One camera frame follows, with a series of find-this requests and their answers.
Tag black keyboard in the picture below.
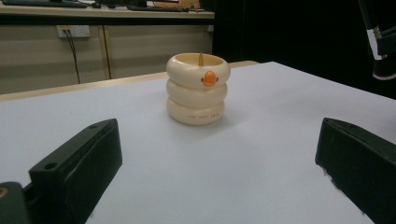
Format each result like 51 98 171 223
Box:
125 4 191 13
1 0 89 9

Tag white wall socket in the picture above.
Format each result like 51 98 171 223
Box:
56 24 92 39

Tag black wall cable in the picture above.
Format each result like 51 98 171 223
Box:
64 29 81 85

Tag cream ringed holder orange beak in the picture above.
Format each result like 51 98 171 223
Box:
165 52 232 127

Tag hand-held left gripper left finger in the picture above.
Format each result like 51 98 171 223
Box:
27 118 123 224

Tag white table mat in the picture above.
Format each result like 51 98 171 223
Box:
0 61 396 224

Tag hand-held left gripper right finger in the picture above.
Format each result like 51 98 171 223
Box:
315 117 396 224

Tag beige desk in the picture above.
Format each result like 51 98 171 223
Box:
0 0 216 26

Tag brown cardboard box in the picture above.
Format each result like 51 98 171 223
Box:
152 0 202 9

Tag black curtain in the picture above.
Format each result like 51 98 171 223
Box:
213 0 396 101

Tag black makeup brush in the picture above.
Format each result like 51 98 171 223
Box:
357 0 396 81

